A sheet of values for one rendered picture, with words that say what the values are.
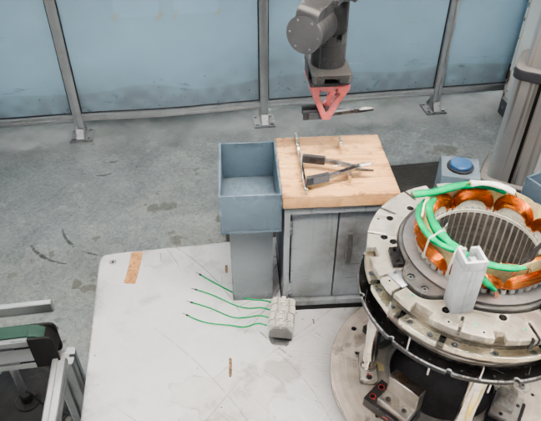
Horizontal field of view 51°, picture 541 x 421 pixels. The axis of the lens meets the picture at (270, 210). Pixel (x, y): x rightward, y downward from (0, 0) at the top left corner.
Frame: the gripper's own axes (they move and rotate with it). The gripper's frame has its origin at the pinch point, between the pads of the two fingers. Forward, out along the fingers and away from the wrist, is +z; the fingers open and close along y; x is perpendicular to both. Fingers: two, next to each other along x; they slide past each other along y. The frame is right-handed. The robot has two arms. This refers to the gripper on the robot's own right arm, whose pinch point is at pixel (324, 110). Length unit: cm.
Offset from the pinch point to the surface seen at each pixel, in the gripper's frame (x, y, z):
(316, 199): -3.1, 13.0, 9.3
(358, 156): 6.5, 1.7, 8.9
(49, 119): -110, -185, 102
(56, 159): -106, -166, 115
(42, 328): -56, 10, 40
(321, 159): -1.3, 5.8, 6.3
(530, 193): 35.1, 12.3, 11.4
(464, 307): 10.9, 42.2, 4.8
